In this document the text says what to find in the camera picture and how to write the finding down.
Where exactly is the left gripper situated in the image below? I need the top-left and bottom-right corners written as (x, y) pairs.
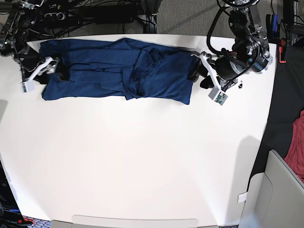
top-left (187, 53), bottom-right (247, 89)

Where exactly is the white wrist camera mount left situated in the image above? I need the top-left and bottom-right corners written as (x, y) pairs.
top-left (191, 51), bottom-right (228, 105)

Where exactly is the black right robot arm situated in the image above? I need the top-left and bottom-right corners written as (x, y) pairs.
top-left (0, 0), bottom-right (69, 85)

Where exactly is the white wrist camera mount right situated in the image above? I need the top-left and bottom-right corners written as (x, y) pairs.
top-left (20, 57), bottom-right (60, 93)

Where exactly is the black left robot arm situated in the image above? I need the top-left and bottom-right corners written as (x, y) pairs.
top-left (206, 0), bottom-right (273, 91)

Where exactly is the blue handled tool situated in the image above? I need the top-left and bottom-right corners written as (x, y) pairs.
top-left (271, 14), bottom-right (277, 38)

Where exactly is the white plastic bin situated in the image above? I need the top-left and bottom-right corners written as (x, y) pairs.
top-left (239, 150), bottom-right (304, 228)

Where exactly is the grey cardboard box edge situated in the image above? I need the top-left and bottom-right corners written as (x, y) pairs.
top-left (50, 220), bottom-right (73, 228)

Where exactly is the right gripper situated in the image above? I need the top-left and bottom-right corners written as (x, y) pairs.
top-left (18, 47), bottom-right (70, 85)

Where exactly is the red and black clamp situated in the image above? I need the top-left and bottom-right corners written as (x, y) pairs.
top-left (279, 38), bottom-right (287, 63)

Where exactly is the red cloth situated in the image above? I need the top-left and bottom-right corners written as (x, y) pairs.
top-left (284, 111), bottom-right (304, 182)

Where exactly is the black power strip bar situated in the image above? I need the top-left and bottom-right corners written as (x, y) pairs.
top-left (95, 15), bottom-right (134, 24)

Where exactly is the blue long-sleeve T-shirt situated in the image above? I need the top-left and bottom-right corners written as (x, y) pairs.
top-left (42, 38), bottom-right (198, 105)

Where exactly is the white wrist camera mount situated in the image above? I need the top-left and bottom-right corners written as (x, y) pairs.
top-left (191, 51), bottom-right (228, 105)
top-left (20, 57), bottom-right (60, 93)

